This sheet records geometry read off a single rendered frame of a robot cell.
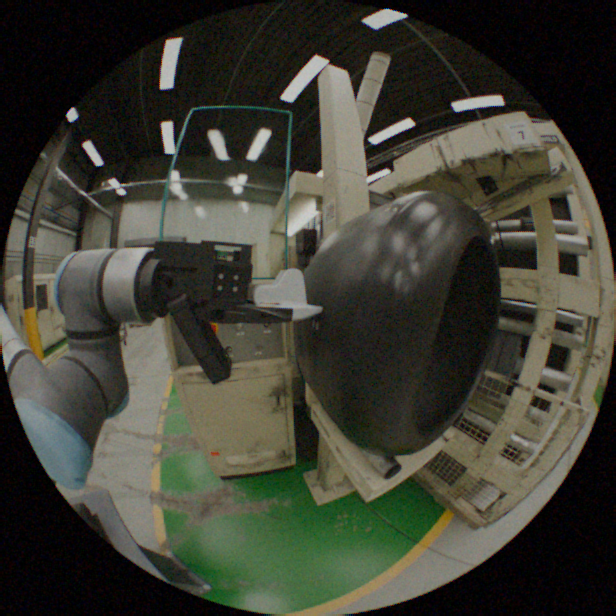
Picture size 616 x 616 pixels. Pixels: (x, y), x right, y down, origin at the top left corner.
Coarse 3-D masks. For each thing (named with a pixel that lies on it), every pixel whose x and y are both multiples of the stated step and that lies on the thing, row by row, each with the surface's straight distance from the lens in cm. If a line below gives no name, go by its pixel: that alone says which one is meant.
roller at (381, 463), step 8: (360, 448) 48; (368, 456) 46; (376, 456) 45; (384, 456) 44; (392, 456) 45; (376, 464) 45; (384, 464) 44; (392, 464) 44; (400, 464) 45; (384, 472) 44; (392, 472) 43
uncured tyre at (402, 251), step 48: (432, 192) 32; (336, 240) 31; (384, 240) 21; (432, 240) 22; (480, 240) 41; (336, 288) 22; (384, 288) 18; (432, 288) 20; (480, 288) 64; (336, 336) 20; (384, 336) 18; (432, 336) 21; (480, 336) 66; (336, 384) 22; (384, 384) 20; (432, 384) 66; (384, 432) 25; (432, 432) 43
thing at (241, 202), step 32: (192, 128) 112; (224, 128) 108; (256, 128) 108; (288, 128) 111; (192, 160) 97; (224, 160) 94; (256, 160) 94; (288, 160) 96; (192, 192) 88; (224, 192) 85; (256, 192) 85; (288, 192) 87; (160, 224) 86; (192, 224) 82; (224, 224) 79; (256, 224) 79; (256, 256) 76
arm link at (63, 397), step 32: (0, 320) 29; (32, 352) 26; (32, 384) 22; (64, 384) 22; (96, 384) 25; (32, 416) 19; (64, 416) 20; (96, 416) 24; (64, 448) 19; (64, 480) 23
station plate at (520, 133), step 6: (504, 126) 71; (510, 126) 71; (516, 126) 71; (522, 126) 71; (528, 126) 71; (510, 132) 70; (516, 132) 70; (522, 132) 70; (528, 132) 70; (516, 138) 68; (522, 138) 68; (528, 138) 68; (534, 138) 69; (516, 144) 67
